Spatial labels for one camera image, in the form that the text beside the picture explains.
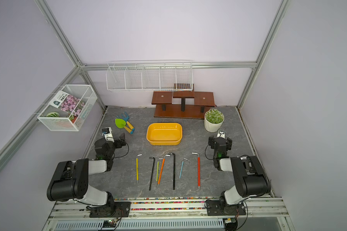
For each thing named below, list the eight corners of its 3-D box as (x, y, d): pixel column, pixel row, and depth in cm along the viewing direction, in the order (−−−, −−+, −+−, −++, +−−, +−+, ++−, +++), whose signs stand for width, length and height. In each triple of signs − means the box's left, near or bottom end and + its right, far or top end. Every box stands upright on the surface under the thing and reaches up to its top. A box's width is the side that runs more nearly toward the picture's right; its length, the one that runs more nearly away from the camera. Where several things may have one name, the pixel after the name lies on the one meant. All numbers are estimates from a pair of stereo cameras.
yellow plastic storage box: (146, 145, 100) (144, 141, 95) (149, 128, 110) (147, 122, 105) (182, 145, 100) (182, 140, 95) (182, 127, 110) (182, 122, 105)
